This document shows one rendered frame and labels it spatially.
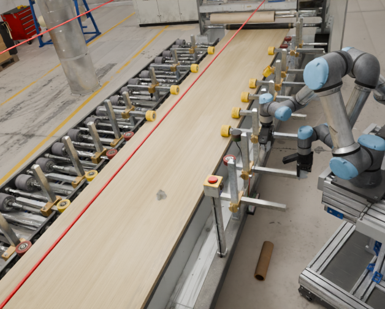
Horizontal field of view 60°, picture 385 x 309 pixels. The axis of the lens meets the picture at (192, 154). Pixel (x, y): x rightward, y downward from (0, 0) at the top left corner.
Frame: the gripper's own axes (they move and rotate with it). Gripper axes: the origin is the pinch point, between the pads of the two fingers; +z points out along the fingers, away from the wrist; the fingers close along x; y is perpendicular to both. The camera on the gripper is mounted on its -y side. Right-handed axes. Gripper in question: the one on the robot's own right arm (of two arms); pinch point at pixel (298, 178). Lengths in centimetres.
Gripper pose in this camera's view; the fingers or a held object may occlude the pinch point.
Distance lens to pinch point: 207.6
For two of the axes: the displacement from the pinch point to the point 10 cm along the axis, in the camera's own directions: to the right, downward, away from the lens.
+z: 1.4, 8.0, 5.9
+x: 3.8, -5.9, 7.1
